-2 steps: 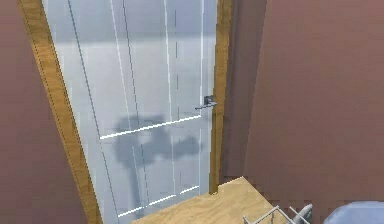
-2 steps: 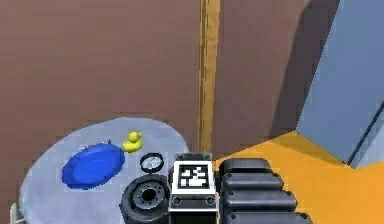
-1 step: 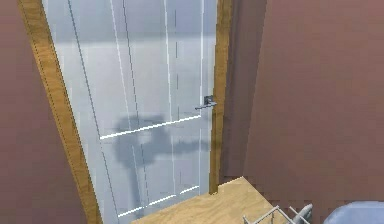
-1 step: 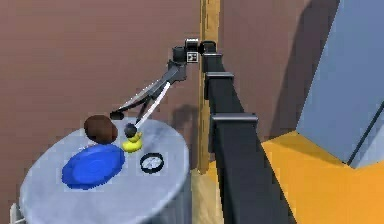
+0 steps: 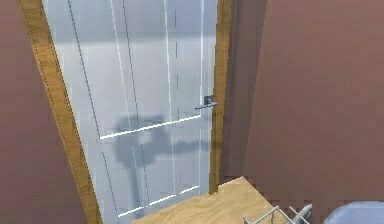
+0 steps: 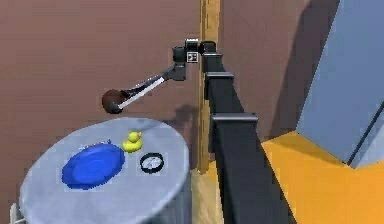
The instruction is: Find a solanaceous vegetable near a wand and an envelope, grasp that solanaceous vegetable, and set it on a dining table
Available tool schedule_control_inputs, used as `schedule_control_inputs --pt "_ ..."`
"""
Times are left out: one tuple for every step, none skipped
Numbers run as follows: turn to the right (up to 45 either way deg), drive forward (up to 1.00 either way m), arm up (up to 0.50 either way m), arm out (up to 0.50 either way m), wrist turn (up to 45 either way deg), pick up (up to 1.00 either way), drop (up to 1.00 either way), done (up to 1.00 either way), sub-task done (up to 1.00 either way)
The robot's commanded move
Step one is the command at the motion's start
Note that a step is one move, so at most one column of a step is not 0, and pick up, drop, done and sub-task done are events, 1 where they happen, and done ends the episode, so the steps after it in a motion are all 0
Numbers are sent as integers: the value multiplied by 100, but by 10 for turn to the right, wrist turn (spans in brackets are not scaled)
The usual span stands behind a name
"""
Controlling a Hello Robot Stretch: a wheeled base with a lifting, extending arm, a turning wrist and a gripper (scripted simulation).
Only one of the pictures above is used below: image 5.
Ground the grey door handle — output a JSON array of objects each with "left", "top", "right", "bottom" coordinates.
[{"left": 194, "top": 95, "right": 218, "bottom": 111}]

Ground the pale blue round object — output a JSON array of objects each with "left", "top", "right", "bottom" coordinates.
[{"left": 322, "top": 200, "right": 384, "bottom": 224}]

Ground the grey wire rack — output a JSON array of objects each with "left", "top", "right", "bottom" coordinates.
[{"left": 242, "top": 203, "right": 314, "bottom": 224}]

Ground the light wooden table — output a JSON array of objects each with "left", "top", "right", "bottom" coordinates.
[{"left": 130, "top": 175, "right": 294, "bottom": 224}]

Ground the white room door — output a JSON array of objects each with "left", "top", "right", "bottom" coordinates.
[{"left": 41, "top": 0, "right": 219, "bottom": 224}]

